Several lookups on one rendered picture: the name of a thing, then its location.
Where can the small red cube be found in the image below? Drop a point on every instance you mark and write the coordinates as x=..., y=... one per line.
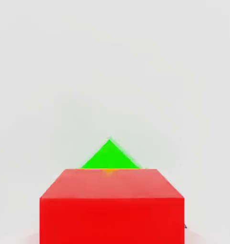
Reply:
x=112, y=219

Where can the small green cube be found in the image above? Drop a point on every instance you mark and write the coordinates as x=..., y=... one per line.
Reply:
x=109, y=157

